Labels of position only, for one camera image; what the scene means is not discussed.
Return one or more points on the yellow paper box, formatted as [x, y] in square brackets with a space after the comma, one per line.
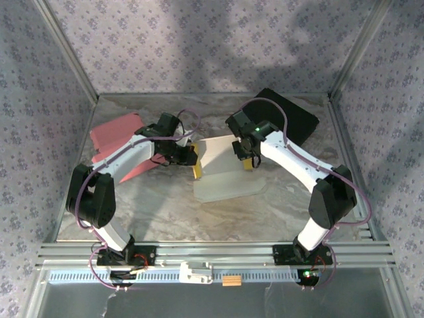
[225, 185]

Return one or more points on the pink paper box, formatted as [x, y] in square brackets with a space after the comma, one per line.
[112, 132]

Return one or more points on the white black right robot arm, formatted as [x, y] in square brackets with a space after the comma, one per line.
[295, 159]

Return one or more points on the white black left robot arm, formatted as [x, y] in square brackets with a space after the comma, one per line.
[132, 152]

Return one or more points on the black hard case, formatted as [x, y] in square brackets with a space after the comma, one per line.
[291, 116]

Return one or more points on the small orange block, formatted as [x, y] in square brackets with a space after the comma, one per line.
[232, 281]

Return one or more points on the circuit board with green light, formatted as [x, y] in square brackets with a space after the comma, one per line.
[309, 275]

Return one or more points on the black controller board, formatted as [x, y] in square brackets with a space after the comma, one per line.
[122, 275]

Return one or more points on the grey metal base panel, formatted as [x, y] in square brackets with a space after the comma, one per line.
[198, 301]

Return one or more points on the aluminium side rail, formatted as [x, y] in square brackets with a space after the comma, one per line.
[80, 149]
[346, 149]

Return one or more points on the aluminium rail beam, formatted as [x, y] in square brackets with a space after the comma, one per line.
[215, 253]

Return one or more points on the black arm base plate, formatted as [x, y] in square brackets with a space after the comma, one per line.
[281, 255]
[149, 255]

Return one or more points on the white plastic bracket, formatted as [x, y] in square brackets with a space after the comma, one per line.
[195, 273]

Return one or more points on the aluminium frame post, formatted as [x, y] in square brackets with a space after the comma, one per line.
[68, 49]
[361, 49]

